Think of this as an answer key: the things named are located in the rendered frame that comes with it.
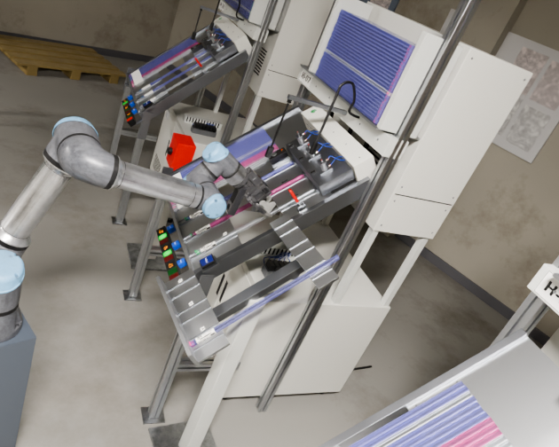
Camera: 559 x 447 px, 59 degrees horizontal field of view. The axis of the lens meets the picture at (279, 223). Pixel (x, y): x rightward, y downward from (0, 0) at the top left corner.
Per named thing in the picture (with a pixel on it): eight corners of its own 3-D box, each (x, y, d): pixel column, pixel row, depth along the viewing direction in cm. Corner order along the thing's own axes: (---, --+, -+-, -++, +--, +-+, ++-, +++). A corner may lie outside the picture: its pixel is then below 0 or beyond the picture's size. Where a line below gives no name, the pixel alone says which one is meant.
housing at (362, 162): (362, 195, 181) (353, 166, 172) (310, 138, 218) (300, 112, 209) (381, 185, 181) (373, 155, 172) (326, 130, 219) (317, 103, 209)
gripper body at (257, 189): (273, 194, 172) (253, 173, 164) (255, 210, 173) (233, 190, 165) (266, 184, 178) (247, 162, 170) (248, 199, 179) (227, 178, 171)
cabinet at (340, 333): (215, 407, 218) (263, 301, 191) (184, 301, 272) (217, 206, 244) (334, 399, 250) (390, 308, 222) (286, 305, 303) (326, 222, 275)
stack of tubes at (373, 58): (374, 123, 166) (413, 45, 155) (314, 74, 205) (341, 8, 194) (403, 131, 172) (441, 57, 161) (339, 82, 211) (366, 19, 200)
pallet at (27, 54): (92, 58, 581) (94, 48, 576) (127, 86, 538) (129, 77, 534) (-19, 41, 494) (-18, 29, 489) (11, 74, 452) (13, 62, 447)
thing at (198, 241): (198, 276, 175) (194, 270, 173) (167, 184, 226) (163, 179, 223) (245, 250, 176) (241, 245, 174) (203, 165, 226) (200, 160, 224)
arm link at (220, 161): (196, 152, 161) (216, 135, 161) (217, 173, 168) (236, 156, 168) (202, 163, 155) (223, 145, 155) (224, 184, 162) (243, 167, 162)
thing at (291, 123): (292, 231, 179) (287, 222, 175) (240, 150, 229) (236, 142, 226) (371, 188, 180) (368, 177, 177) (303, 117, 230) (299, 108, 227)
